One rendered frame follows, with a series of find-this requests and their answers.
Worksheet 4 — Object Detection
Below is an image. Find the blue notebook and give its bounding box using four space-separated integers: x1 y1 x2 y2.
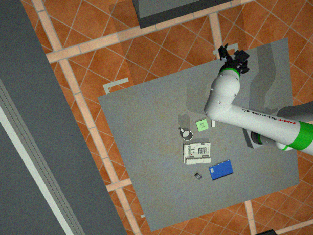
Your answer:
209 160 233 180

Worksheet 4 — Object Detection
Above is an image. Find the white mug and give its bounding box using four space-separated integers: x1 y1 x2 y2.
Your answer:
179 127 193 141

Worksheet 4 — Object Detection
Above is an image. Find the green sticky note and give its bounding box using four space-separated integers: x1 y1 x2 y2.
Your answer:
196 119 209 132

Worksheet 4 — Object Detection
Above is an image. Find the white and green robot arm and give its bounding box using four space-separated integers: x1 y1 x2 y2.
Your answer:
204 63 313 156

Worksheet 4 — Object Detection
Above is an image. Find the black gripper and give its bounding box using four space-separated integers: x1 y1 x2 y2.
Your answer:
218 43 250 75

